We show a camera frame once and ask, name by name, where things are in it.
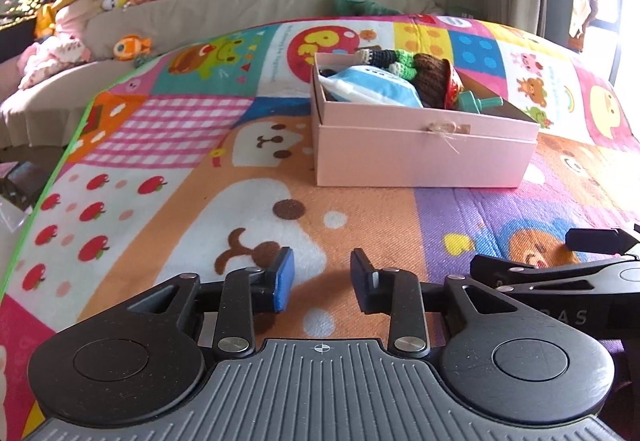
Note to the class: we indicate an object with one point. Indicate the small yellow duck plush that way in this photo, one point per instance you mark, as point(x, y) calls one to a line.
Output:
point(111, 0)

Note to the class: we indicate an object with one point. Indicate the colourful printed play mat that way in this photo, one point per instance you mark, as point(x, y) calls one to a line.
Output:
point(150, 201)

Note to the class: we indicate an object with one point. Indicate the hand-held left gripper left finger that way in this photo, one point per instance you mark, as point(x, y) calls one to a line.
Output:
point(285, 281)

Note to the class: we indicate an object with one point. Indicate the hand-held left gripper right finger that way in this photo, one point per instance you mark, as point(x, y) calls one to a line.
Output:
point(362, 283)

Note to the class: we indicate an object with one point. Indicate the crochet doll brown hair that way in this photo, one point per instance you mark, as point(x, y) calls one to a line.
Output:
point(430, 81)

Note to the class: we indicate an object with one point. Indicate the teal plastic toy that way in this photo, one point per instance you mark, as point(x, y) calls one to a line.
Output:
point(472, 102)

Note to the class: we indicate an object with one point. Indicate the pink cardboard box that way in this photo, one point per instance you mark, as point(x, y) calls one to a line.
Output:
point(410, 156)

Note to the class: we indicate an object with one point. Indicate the hanging beige garment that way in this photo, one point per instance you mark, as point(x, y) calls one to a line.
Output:
point(584, 6)

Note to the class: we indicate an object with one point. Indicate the blue tissue pack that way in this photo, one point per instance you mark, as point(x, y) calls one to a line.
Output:
point(375, 86)

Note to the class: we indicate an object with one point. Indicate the orange clownfish plush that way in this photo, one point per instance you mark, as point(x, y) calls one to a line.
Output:
point(129, 47)

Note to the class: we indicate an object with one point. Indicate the beige sofa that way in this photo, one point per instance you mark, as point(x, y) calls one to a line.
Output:
point(225, 6)

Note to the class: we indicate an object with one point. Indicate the red round ribbed toy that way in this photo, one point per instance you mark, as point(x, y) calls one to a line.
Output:
point(454, 83)

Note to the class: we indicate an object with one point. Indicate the pink white plush toy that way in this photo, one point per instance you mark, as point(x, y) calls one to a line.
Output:
point(55, 58)

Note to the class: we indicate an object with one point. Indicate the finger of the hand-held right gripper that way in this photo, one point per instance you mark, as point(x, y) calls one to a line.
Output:
point(525, 276)
point(600, 241)

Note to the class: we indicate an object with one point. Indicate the teal cloth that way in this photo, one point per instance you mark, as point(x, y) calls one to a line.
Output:
point(360, 3)

